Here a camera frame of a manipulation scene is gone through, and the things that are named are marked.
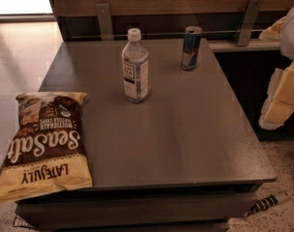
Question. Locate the brown sea salt chip bag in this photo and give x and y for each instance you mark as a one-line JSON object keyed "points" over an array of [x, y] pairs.
{"points": [[47, 154]]}

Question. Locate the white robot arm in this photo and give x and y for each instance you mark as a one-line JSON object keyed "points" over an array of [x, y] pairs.
{"points": [[286, 40]]}

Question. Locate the right metal rail bracket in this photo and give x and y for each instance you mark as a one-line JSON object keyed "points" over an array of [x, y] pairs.
{"points": [[249, 18]]}

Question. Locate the left metal rail bracket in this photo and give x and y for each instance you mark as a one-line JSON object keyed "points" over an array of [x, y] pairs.
{"points": [[104, 20]]}

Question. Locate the metal rail bracket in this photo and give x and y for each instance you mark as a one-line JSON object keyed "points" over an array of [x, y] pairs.
{"points": [[104, 20], [249, 18]]}

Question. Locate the blue silver redbull can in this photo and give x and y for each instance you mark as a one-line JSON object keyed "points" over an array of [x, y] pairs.
{"points": [[190, 47]]}

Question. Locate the clear plastic water bottle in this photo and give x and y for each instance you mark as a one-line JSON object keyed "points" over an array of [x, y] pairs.
{"points": [[135, 67]]}

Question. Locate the striped object on floor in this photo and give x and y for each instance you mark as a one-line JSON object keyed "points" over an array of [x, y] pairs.
{"points": [[268, 202]]}

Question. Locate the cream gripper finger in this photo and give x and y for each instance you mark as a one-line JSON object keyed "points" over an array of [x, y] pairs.
{"points": [[272, 33], [279, 105]]}

